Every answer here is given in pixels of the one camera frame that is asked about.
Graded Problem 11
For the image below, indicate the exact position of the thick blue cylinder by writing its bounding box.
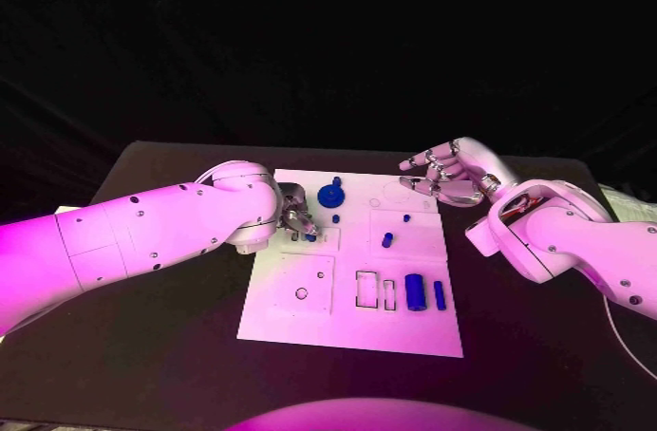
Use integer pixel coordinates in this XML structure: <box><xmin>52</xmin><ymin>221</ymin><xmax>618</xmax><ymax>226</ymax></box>
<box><xmin>404</xmin><ymin>272</ymin><xmax>428</xmax><ymax>312</ymax></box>

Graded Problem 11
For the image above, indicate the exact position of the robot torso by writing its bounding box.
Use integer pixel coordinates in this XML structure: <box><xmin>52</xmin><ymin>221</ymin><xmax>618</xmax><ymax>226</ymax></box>
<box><xmin>224</xmin><ymin>397</ymin><xmax>541</xmax><ymax>431</ymax></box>

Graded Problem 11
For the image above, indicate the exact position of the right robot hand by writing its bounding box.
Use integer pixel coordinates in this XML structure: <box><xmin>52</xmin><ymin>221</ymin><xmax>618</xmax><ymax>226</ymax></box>
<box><xmin>398</xmin><ymin>136</ymin><xmax>520</xmax><ymax>208</ymax></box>

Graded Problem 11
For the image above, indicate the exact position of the white cable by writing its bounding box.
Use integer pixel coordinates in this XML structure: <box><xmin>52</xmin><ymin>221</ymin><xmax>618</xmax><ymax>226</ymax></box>
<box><xmin>601</xmin><ymin>291</ymin><xmax>657</xmax><ymax>382</ymax></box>
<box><xmin>193</xmin><ymin>161</ymin><xmax>242</xmax><ymax>185</ymax></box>

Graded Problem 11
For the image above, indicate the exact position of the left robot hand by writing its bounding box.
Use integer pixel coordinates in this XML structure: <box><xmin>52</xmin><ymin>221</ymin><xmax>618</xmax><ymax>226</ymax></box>
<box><xmin>277</xmin><ymin>182</ymin><xmax>320</xmax><ymax>236</ymax></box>

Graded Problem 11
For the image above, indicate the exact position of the white task board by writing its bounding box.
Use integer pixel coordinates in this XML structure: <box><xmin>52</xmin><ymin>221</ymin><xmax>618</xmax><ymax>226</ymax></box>
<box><xmin>235</xmin><ymin>168</ymin><xmax>464</xmax><ymax>359</ymax></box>

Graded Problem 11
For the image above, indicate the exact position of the blue gear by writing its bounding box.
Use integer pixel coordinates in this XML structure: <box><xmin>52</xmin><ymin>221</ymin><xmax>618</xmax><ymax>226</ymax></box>
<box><xmin>316</xmin><ymin>176</ymin><xmax>347</xmax><ymax>209</ymax></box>

